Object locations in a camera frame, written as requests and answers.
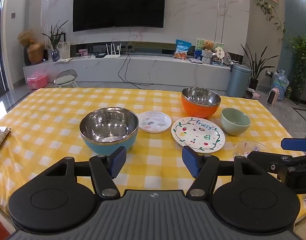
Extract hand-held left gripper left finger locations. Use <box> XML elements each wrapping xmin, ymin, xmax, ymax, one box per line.
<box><xmin>40</xmin><ymin>146</ymin><xmax>127</xmax><ymax>199</ymax></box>

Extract small white printed plate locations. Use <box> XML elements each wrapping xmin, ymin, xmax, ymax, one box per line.
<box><xmin>138</xmin><ymin>110</ymin><xmax>172</xmax><ymax>133</ymax></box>

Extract white photo board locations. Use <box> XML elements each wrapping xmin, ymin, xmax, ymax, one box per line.
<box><xmin>58</xmin><ymin>42</ymin><xmax>71</xmax><ymax>59</ymax></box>

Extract blue-grey trash can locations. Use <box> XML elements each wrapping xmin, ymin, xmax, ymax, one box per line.
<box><xmin>227</xmin><ymin>63</ymin><xmax>252</xmax><ymax>97</ymax></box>

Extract plant in blue glass vase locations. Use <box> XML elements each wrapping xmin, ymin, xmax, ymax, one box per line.
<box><xmin>42</xmin><ymin>20</ymin><xmax>69</xmax><ymax>62</ymax></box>

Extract bushy green plant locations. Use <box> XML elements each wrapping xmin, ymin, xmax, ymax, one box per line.
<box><xmin>289</xmin><ymin>35</ymin><xmax>306</xmax><ymax>100</ymax></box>

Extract white fruit-print plate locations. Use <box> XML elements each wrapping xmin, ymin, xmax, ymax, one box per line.
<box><xmin>171</xmin><ymin>117</ymin><xmax>226</xmax><ymax>154</ymax></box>

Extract blue steel-lined bowl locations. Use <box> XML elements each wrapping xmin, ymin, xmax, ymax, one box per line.
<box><xmin>79</xmin><ymin>107</ymin><xmax>140</xmax><ymax>155</ymax></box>

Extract brown teddy bear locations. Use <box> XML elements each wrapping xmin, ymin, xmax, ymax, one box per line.
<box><xmin>201</xmin><ymin>41</ymin><xmax>215</xmax><ymax>53</ymax></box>

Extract pink storage box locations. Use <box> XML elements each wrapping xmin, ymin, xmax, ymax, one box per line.
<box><xmin>27</xmin><ymin>72</ymin><xmax>48</xmax><ymax>90</ymax></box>

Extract clear glass plate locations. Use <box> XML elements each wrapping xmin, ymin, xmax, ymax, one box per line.
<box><xmin>233</xmin><ymin>141</ymin><xmax>271</xmax><ymax>159</ymax></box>

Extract dried flower bunch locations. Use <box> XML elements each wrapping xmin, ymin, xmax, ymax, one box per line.
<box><xmin>17</xmin><ymin>29</ymin><xmax>35</xmax><ymax>47</ymax></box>

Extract blue snack bag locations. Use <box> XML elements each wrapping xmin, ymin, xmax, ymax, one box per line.
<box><xmin>174</xmin><ymin>39</ymin><xmax>192</xmax><ymax>60</ymax></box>

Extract black wall television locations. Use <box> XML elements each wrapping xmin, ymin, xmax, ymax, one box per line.
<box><xmin>72</xmin><ymin>0</ymin><xmax>167</xmax><ymax>32</ymax></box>

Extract small pink heater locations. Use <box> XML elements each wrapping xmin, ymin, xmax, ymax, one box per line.
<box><xmin>267</xmin><ymin>87</ymin><xmax>282</xmax><ymax>105</ymax></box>

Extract black cable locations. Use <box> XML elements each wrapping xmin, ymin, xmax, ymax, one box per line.
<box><xmin>117</xmin><ymin>52</ymin><xmax>155</xmax><ymax>84</ymax></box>

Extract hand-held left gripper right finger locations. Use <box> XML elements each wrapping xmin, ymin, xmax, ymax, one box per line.
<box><xmin>182</xmin><ymin>145</ymin><xmax>267</xmax><ymax>198</ymax></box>

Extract hanging vine plant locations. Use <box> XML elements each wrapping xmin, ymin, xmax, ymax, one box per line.
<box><xmin>255</xmin><ymin>0</ymin><xmax>286</xmax><ymax>40</ymax></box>

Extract yellow checked tablecloth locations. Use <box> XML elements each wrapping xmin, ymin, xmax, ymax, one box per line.
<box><xmin>0</xmin><ymin>87</ymin><xmax>306</xmax><ymax>222</ymax></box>

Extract green ceramic bowl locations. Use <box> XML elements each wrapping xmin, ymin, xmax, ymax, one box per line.
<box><xmin>220</xmin><ymin>107</ymin><xmax>251</xmax><ymax>136</ymax></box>

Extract tall potted plant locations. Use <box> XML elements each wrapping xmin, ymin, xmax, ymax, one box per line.
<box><xmin>240</xmin><ymin>44</ymin><xmax>278</xmax><ymax>91</ymax></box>

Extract grey marble TV console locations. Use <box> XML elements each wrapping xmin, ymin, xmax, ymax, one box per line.
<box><xmin>23</xmin><ymin>54</ymin><xmax>243</xmax><ymax>91</ymax></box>

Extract blue water bottle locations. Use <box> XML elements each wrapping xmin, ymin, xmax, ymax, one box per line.
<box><xmin>271</xmin><ymin>70</ymin><xmax>290</xmax><ymax>101</ymax></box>

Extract pink slippers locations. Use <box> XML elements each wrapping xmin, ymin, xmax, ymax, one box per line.
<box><xmin>245</xmin><ymin>88</ymin><xmax>260</xmax><ymax>99</ymax></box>

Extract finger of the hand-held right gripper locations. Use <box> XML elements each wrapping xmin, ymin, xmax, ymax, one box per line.
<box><xmin>247</xmin><ymin>151</ymin><xmax>295</xmax><ymax>167</ymax></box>
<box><xmin>280</xmin><ymin>137</ymin><xmax>306</xmax><ymax>153</ymax></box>

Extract dark vase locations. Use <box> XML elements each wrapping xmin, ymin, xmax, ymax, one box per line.
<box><xmin>23</xmin><ymin>46</ymin><xmax>31</xmax><ymax>66</ymax></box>

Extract orange steel-lined bowl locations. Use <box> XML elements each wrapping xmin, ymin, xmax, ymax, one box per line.
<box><xmin>181</xmin><ymin>87</ymin><xmax>222</xmax><ymax>119</ymax></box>

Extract small grey chair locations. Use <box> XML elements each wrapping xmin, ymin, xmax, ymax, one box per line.
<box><xmin>54</xmin><ymin>69</ymin><xmax>78</xmax><ymax>88</ymax></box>

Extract white router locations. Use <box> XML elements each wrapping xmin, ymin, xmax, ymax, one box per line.
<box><xmin>104</xmin><ymin>43</ymin><xmax>122</xmax><ymax>59</ymax></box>

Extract golden vase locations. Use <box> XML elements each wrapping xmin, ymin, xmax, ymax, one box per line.
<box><xmin>27</xmin><ymin>42</ymin><xmax>44</xmax><ymax>65</ymax></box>

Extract green picture board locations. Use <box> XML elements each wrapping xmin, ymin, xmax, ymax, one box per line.
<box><xmin>194</xmin><ymin>39</ymin><xmax>225</xmax><ymax>60</ymax></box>

